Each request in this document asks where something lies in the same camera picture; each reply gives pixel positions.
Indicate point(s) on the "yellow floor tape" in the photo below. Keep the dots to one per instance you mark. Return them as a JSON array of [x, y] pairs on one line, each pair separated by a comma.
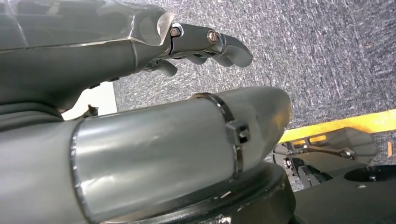
[[355, 122]]

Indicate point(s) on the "white panel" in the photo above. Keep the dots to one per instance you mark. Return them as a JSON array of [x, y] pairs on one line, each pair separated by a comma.
[[92, 102]]

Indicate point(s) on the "black robot foot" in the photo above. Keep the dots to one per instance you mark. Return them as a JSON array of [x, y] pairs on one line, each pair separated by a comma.
[[355, 145]]

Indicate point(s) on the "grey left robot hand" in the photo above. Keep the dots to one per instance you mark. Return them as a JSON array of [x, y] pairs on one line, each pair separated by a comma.
[[139, 148]]

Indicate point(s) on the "black robot leg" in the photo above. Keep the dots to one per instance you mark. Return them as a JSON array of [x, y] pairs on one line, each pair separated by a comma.
[[256, 198]]

